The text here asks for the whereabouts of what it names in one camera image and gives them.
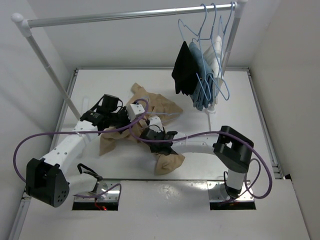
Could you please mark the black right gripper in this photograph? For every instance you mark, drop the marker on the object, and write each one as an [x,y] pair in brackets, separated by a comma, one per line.
[163,132]

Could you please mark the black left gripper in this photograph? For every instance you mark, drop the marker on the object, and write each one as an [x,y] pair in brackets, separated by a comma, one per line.
[124,111]

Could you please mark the beige t shirt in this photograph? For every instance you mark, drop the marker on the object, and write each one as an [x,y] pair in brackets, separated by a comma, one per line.
[164,164]

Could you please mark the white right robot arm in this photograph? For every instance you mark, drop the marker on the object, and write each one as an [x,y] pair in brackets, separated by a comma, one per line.
[232,148]

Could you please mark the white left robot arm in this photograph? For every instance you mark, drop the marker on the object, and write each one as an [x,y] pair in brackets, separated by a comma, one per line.
[46,178]

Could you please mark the blue hanging garment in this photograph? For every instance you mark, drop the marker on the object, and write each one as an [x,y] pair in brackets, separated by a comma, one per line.
[203,95]

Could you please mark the black hanging garment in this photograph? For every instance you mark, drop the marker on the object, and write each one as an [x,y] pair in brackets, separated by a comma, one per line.
[185,71]

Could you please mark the white hanging garment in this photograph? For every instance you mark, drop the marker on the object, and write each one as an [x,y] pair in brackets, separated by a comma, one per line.
[213,57]

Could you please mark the white clothes rack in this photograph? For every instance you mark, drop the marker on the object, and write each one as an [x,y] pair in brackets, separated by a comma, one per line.
[25,26]

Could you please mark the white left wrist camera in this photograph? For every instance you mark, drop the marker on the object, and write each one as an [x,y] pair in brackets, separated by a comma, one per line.
[134,111]

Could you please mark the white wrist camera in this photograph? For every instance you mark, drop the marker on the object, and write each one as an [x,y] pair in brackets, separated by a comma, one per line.
[155,121]
[134,111]

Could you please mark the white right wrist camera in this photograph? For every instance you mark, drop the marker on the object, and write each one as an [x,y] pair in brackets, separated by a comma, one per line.
[155,121]

